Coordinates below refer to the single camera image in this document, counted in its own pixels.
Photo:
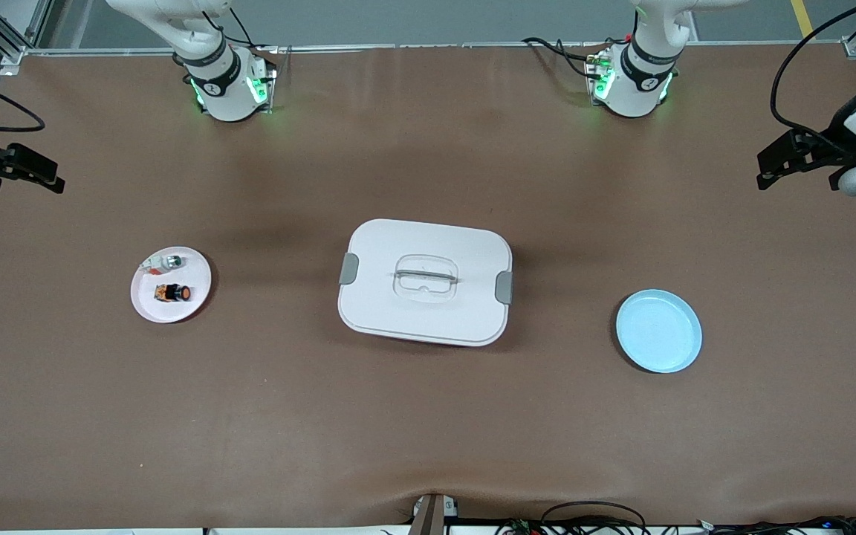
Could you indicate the orange push button switch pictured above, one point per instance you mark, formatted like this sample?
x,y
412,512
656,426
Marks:
x,y
174,293

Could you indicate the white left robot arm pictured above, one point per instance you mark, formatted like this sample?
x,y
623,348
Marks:
x,y
640,82

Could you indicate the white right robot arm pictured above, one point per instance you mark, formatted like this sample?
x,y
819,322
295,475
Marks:
x,y
224,85

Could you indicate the pale pink round plate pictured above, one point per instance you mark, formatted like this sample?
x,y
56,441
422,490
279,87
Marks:
x,y
168,310

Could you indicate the light blue round plate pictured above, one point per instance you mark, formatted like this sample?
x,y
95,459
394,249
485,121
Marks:
x,y
658,334

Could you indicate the white lidded box grey clips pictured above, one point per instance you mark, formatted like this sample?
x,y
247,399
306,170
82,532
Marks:
x,y
398,312

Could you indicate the brown table mat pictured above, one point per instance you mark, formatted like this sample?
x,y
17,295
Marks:
x,y
428,431

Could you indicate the green push button switch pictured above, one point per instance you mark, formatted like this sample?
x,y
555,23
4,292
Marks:
x,y
172,261

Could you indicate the aluminium table edge rail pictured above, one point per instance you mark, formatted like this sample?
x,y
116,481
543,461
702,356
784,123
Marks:
x,y
435,45

